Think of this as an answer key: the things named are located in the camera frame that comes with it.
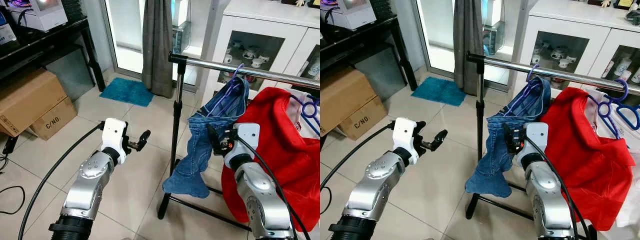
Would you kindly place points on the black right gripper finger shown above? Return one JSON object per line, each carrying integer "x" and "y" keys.
{"x": 507, "y": 133}
{"x": 211, "y": 135}
{"x": 217, "y": 149}
{"x": 510, "y": 147}

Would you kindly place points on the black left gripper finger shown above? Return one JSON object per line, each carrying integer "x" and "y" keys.
{"x": 420, "y": 126}
{"x": 145, "y": 137}
{"x": 441, "y": 138}

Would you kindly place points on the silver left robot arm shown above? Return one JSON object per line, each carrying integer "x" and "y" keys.
{"x": 90, "y": 185}
{"x": 380, "y": 185}

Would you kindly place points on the purple plastic hanger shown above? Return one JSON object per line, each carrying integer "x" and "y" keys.
{"x": 307, "y": 111}
{"x": 227, "y": 95}
{"x": 525, "y": 97}
{"x": 605, "y": 107}

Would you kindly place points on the blue plastic hanger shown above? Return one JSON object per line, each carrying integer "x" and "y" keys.
{"x": 317, "y": 102}
{"x": 631, "y": 116}

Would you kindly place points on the blue denim jeans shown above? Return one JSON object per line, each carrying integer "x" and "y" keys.
{"x": 200, "y": 150}
{"x": 495, "y": 150}

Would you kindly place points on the teal floor mat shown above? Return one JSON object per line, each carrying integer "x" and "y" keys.
{"x": 127, "y": 91}
{"x": 439, "y": 91}

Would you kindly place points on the red t-shirt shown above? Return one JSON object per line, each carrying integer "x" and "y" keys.
{"x": 585, "y": 165}
{"x": 280, "y": 150}

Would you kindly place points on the small printed cardboard box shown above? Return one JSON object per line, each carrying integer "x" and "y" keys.
{"x": 365, "y": 122}
{"x": 55, "y": 122}

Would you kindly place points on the black chrome clothes rack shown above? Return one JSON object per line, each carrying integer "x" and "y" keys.
{"x": 250, "y": 71}
{"x": 550, "y": 73}

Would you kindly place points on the large cardboard box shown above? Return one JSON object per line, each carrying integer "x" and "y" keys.
{"x": 345, "y": 97}
{"x": 30, "y": 97}

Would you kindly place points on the white ceramic mug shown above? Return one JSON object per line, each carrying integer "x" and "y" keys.
{"x": 565, "y": 63}
{"x": 258, "y": 63}
{"x": 556, "y": 53}
{"x": 248, "y": 53}

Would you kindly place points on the grey curtain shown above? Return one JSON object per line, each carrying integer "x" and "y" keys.
{"x": 157, "y": 45}
{"x": 467, "y": 45}

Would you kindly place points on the glass sliding door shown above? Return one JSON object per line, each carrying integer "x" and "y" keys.
{"x": 440, "y": 30}
{"x": 130, "y": 30}

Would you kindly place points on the black table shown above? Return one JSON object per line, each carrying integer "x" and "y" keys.
{"x": 45, "y": 40}
{"x": 360, "y": 35}

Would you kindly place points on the white glass door cabinet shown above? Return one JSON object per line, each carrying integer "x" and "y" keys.
{"x": 260, "y": 27}
{"x": 570, "y": 25}

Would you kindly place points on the white desktop appliance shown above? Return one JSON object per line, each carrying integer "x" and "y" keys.
{"x": 45, "y": 15}
{"x": 357, "y": 15}

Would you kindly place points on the blue white carton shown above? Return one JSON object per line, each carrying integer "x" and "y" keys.
{"x": 7, "y": 27}

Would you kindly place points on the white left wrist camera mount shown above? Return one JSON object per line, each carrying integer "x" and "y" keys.
{"x": 114, "y": 134}
{"x": 404, "y": 134}

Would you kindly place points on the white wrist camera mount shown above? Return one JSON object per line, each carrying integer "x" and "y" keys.
{"x": 404, "y": 134}
{"x": 114, "y": 134}
{"x": 247, "y": 137}
{"x": 536, "y": 136}

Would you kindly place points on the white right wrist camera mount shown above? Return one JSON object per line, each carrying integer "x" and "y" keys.
{"x": 536, "y": 136}
{"x": 247, "y": 137}

